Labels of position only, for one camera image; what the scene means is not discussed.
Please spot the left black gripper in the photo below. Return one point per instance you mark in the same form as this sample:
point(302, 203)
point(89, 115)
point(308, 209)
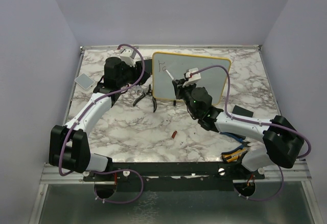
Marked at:
point(137, 70)

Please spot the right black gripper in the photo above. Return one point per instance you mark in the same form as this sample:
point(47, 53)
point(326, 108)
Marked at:
point(180, 89)

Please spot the white marker pen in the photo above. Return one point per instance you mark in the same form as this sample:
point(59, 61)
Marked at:
point(169, 74)

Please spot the yellow framed whiteboard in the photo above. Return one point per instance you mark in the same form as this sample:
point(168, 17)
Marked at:
point(203, 71)

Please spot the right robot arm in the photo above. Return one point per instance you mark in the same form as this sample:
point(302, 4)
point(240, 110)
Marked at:
point(281, 142)

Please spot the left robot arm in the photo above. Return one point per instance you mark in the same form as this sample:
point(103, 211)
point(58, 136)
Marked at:
point(69, 146)

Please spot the white square device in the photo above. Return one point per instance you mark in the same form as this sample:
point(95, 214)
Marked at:
point(84, 81)

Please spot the black flat box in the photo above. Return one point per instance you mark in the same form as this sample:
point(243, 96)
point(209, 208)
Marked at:
point(237, 110)

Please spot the yellow black stripper tool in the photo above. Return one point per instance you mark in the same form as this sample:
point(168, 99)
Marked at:
point(233, 155)

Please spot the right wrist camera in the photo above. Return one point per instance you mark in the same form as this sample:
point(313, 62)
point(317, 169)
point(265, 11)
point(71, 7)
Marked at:
point(192, 76)

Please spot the blue handled cutters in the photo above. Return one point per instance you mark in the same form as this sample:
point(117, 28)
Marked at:
point(238, 138)

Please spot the black base frame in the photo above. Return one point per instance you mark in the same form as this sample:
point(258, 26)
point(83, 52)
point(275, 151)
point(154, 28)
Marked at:
point(173, 176)

